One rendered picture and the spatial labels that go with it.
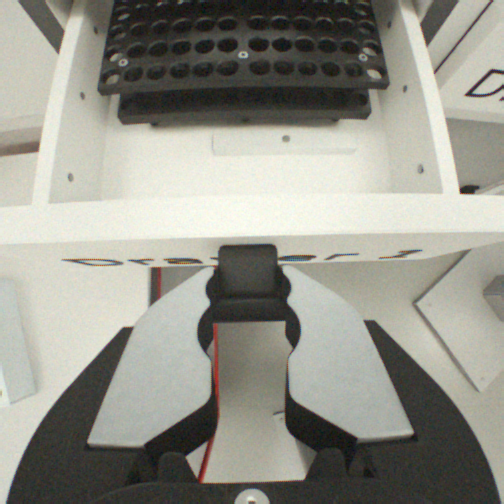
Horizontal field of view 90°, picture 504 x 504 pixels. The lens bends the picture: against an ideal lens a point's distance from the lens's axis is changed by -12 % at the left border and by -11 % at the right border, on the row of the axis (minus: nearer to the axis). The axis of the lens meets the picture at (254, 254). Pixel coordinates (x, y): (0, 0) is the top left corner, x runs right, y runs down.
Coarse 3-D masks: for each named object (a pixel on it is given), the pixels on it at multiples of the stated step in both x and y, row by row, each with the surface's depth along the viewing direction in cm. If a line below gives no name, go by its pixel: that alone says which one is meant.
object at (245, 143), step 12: (252, 132) 21; (264, 132) 21; (276, 132) 21; (288, 132) 21; (300, 132) 21; (312, 132) 21; (324, 132) 21; (336, 132) 21; (348, 132) 21; (216, 144) 20; (228, 144) 21; (240, 144) 21; (252, 144) 21; (264, 144) 21; (276, 144) 21; (288, 144) 21; (300, 144) 21; (312, 144) 21; (324, 144) 21; (336, 144) 21; (348, 144) 21
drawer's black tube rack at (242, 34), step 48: (144, 0) 16; (192, 0) 16; (240, 0) 16; (288, 0) 17; (336, 0) 17; (144, 48) 16; (192, 48) 16; (240, 48) 16; (288, 48) 19; (336, 48) 16; (144, 96) 19; (192, 96) 19; (240, 96) 19; (288, 96) 19; (336, 96) 19
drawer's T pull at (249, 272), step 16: (224, 256) 13; (240, 256) 13; (256, 256) 13; (272, 256) 13; (224, 272) 13; (240, 272) 13; (256, 272) 13; (272, 272) 13; (224, 288) 13; (240, 288) 13; (256, 288) 13; (272, 288) 13; (224, 304) 13; (240, 304) 13; (256, 304) 13; (272, 304) 13; (224, 320) 13; (240, 320) 13; (256, 320) 13; (272, 320) 13
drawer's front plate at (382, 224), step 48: (0, 240) 11; (48, 240) 11; (96, 240) 11; (144, 240) 12; (192, 240) 12; (240, 240) 12; (288, 240) 13; (336, 240) 13; (384, 240) 13; (432, 240) 14; (480, 240) 14
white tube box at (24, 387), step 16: (0, 288) 25; (0, 304) 25; (16, 304) 27; (0, 320) 24; (16, 320) 26; (0, 336) 24; (16, 336) 26; (0, 352) 23; (16, 352) 25; (0, 368) 23; (16, 368) 24; (0, 384) 22; (16, 384) 24; (32, 384) 26; (0, 400) 22; (16, 400) 23
